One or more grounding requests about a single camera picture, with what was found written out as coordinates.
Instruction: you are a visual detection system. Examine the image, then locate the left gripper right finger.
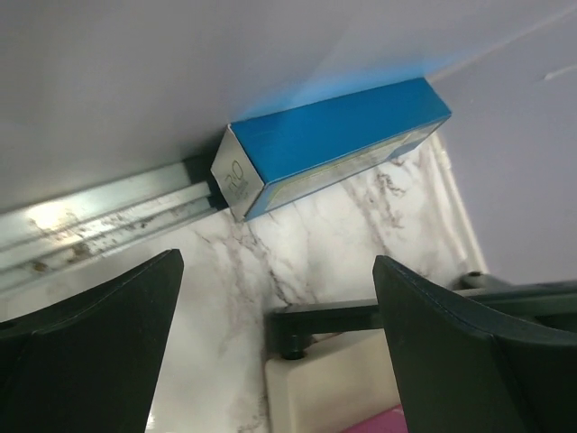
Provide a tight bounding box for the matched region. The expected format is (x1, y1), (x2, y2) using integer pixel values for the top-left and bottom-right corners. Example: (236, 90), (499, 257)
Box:
(373, 255), (576, 432)

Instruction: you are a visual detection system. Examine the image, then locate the silver R&O box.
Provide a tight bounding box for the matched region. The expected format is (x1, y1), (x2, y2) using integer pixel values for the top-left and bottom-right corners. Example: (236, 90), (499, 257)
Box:
(211, 78), (452, 221)

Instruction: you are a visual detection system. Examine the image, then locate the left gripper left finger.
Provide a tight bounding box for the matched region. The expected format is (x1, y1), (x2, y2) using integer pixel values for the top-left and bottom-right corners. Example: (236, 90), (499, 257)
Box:
(1, 249), (184, 432)

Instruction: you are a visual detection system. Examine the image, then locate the pink toothpaste box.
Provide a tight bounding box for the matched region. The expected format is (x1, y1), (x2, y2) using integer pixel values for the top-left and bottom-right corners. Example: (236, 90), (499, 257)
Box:
(343, 405), (408, 433)

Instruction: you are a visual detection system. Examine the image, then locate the beige three-tier shelf rack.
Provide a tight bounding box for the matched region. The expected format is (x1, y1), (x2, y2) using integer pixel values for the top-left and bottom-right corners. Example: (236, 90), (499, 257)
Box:
(265, 272), (576, 432)

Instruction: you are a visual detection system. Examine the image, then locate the aluminium table frame rail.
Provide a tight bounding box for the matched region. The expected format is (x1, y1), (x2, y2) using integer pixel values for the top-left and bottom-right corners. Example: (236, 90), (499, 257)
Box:
(1, 153), (226, 295)

